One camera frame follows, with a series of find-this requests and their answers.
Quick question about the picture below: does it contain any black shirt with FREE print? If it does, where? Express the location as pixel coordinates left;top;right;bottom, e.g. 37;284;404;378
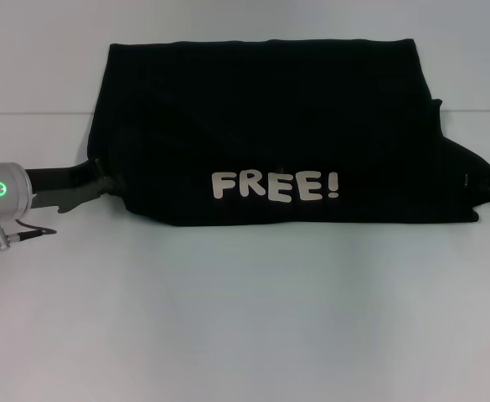
85;38;490;228

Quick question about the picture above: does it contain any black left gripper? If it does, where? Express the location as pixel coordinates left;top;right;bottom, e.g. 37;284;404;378
24;157;125;214

